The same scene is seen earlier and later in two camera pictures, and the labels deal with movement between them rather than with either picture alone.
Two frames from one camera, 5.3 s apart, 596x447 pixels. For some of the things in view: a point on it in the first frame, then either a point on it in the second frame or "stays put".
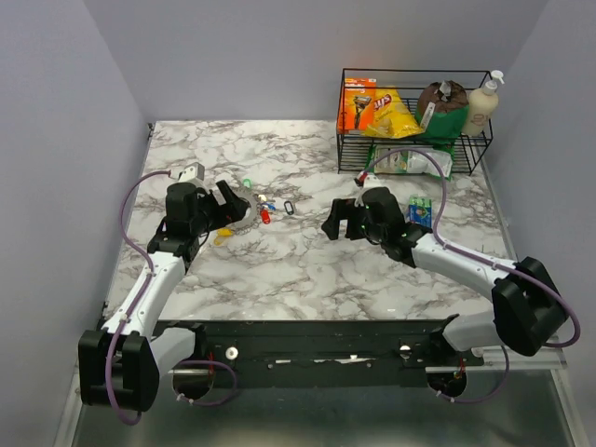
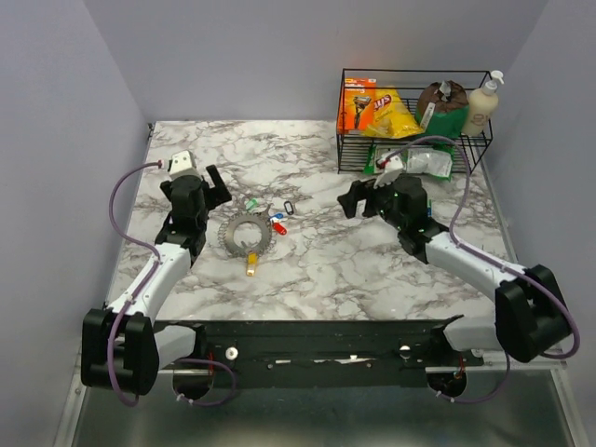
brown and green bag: [442, 111] stays put
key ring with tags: [252, 217] → [264, 220]
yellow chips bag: [394, 118] stays put
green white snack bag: [407, 162] stays put
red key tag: [265, 217] → [279, 228]
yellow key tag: [221, 234] → [251, 263]
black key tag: [289, 208] stays put
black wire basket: [412, 121] stays put
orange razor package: [358, 104] stays put
